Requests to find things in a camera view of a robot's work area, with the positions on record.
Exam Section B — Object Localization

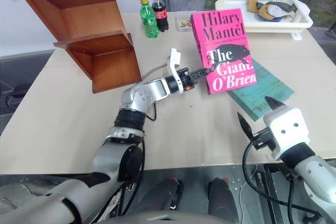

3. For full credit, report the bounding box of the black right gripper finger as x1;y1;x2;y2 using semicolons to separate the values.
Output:
237;112;255;141
265;95;285;111

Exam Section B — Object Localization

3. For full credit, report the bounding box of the green soda bottle yellow cap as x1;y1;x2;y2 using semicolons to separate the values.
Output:
139;0;160;38

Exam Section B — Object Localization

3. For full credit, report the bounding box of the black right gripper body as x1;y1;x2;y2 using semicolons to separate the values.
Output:
248;127;277;152

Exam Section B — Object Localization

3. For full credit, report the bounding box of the white plastic basket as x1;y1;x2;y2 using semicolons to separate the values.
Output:
214;0;313;41

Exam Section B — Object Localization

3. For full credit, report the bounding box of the teal paperback book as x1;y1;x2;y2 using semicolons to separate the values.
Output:
227;58;295;121

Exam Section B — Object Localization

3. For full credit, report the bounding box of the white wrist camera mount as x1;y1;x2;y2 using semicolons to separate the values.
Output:
263;105;310;161
167;48;185;94

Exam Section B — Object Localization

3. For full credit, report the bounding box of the tan cloth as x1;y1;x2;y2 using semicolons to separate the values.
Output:
246;0;260;15

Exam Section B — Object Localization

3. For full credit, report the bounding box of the dark green cloth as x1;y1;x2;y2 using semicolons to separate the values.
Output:
256;0;298;13

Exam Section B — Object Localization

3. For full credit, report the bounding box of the white and yellow cloth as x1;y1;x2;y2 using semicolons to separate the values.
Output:
258;3;293;23

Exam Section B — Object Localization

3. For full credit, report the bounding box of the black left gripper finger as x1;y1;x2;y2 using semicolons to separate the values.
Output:
189;68;212;80

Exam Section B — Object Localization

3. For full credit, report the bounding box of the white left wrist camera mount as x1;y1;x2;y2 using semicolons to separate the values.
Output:
167;48;185;94

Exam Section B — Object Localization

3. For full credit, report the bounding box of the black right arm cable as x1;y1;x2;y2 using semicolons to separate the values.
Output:
241;140;325;219

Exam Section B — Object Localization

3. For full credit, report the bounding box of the pink paperback book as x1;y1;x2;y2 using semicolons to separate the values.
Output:
190;8;258;95

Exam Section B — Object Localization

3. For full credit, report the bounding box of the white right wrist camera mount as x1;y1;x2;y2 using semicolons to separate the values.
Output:
263;105;310;161

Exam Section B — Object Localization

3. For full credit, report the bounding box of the small clear plastic box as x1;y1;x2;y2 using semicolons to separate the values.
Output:
175;11;195;33

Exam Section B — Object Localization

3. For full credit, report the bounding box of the cola bottle red cap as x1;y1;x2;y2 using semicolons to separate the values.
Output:
151;0;170;33

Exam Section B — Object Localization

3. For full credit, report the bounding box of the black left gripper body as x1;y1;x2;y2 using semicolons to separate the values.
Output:
176;68;197;92

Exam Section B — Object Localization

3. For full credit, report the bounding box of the brown wooden bookshelf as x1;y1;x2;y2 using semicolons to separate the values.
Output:
5;0;143;94

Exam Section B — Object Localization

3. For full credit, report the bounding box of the dark rounded shape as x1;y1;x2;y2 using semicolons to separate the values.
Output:
207;178;232;217

